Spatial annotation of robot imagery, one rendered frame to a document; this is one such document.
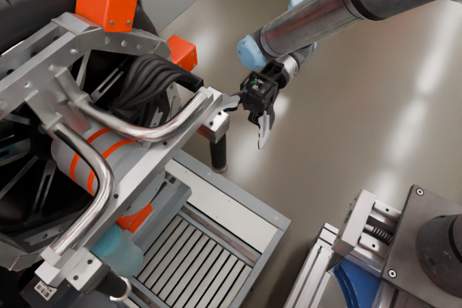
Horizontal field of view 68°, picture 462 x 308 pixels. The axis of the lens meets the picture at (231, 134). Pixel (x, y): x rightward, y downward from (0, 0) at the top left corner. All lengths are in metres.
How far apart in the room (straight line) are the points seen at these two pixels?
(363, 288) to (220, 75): 1.45
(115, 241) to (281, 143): 1.13
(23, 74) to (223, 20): 1.86
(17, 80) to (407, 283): 0.74
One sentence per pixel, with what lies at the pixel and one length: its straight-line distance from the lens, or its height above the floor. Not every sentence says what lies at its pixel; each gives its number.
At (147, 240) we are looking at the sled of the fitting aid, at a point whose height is 0.16.
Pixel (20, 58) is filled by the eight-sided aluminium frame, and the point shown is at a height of 1.11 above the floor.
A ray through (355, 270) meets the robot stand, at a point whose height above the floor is 0.68.
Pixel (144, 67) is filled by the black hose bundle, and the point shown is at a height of 1.05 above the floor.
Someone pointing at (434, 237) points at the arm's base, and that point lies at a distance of 0.75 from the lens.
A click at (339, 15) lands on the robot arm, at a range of 0.56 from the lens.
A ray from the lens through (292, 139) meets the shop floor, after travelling 1.78.
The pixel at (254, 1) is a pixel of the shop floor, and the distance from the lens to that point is 2.50.
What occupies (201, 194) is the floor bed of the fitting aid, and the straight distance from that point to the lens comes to 1.54.
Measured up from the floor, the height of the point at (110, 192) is 1.01.
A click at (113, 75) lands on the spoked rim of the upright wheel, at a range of 0.88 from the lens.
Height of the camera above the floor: 1.50
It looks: 58 degrees down
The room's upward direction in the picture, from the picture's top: straight up
